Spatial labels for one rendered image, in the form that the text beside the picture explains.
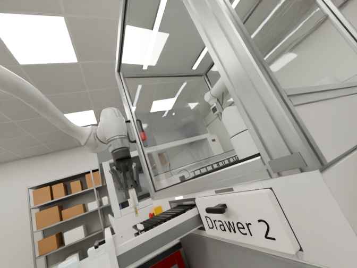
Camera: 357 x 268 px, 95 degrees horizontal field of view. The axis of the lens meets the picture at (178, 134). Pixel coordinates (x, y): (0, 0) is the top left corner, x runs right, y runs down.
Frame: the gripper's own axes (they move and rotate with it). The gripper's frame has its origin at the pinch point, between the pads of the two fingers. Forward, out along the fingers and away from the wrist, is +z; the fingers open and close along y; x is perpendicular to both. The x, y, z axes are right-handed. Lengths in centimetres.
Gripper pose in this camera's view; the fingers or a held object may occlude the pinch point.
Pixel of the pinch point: (132, 198)
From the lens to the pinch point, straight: 74.1
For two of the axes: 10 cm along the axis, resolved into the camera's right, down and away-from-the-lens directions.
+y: -6.9, 0.4, -7.2
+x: 6.4, -4.2, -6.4
